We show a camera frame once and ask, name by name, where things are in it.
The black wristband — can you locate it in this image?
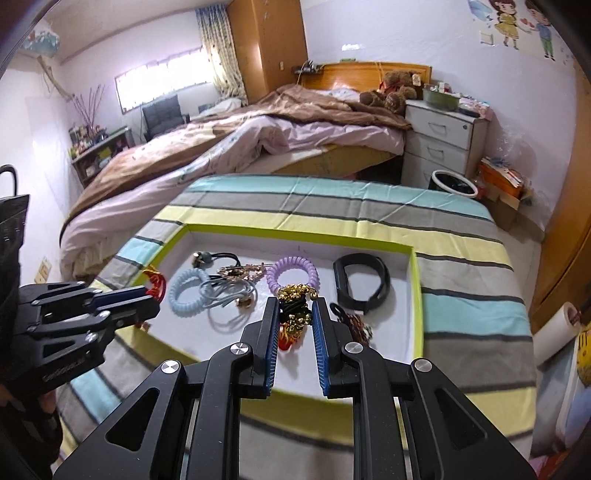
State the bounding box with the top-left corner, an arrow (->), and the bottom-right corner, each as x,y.
332,253 -> 391,311

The patterned curtain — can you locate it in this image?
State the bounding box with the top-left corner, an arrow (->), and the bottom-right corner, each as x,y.
195,7 -> 249,104

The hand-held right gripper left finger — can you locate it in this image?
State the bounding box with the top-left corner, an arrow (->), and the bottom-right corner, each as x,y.
53,298 -> 282,480

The striped bedsheet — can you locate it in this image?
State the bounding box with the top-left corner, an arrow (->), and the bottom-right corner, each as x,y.
55,174 -> 539,457

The light blue cord hair tie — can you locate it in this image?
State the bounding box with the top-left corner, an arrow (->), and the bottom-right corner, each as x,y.
199,279 -> 257,329

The cluttered shelf desk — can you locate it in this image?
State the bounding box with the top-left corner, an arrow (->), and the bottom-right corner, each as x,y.
69,127 -> 134,188

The cartoon children wall sticker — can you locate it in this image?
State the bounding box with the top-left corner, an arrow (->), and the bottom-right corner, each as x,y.
468,0 -> 559,61

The stack of books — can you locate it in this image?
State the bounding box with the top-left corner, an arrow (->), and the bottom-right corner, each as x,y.
479,157 -> 525,188

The window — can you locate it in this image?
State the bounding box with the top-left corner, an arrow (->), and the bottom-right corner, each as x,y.
114,46 -> 205,116

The person's left hand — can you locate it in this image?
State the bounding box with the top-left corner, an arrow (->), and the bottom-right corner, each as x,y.
0,385 -> 63,480

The white paper roll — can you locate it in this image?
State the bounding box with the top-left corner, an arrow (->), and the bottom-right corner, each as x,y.
532,302 -> 583,365

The purple spiral hair tie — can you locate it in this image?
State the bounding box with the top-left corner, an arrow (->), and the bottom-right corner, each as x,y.
268,256 -> 319,292

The pink brown quilt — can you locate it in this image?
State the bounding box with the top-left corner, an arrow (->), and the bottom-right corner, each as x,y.
60,83 -> 411,278

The yellow-green cardboard box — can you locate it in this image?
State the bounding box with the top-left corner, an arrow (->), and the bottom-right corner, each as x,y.
111,223 -> 426,407

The brown teddy bear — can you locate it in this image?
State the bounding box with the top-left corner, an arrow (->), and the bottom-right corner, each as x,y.
359,69 -> 424,114

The dry branches decoration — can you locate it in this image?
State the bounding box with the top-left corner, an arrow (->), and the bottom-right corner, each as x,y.
74,84 -> 108,134

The tall wooden wardrobe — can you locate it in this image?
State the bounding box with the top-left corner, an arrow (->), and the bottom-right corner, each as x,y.
228,0 -> 309,104

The brown cardboard carton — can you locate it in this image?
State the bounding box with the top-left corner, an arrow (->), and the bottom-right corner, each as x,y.
485,182 -> 522,232

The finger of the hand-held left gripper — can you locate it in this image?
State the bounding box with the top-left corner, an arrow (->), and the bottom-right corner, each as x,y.
28,295 -> 161,352
18,282 -> 149,319

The green basin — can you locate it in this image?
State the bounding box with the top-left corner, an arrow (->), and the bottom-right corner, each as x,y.
422,85 -> 461,112

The black trash bin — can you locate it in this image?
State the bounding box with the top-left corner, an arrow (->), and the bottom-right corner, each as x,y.
428,169 -> 479,200

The dark beaded bracelet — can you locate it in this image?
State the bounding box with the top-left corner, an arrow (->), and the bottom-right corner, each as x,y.
329,302 -> 374,346

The gold chain hair clip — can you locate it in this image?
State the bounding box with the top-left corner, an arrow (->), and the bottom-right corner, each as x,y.
217,262 -> 269,283

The light blue spiral hair tie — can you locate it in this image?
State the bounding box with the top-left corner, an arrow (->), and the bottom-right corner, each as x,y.
168,268 -> 218,317

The red gold hair ornament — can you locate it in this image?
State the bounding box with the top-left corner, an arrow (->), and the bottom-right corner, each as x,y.
276,284 -> 319,352
142,267 -> 167,303

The black hair tie with bead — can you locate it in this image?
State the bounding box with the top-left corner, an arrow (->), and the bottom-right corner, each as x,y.
193,251 -> 241,271

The wooden headboard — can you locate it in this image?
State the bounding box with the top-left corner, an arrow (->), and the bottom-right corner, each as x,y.
295,62 -> 433,100

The wide wooden wardrobe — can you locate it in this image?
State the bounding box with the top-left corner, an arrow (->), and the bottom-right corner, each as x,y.
529,60 -> 591,333

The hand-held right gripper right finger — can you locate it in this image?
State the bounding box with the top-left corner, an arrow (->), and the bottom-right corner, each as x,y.
311,299 -> 539,480

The black office chair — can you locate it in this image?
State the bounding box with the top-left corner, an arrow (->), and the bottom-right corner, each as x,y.
141,95 -> 188,141

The white nightstand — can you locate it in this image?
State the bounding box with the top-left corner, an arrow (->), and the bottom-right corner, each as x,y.
401,99 -> 489,189

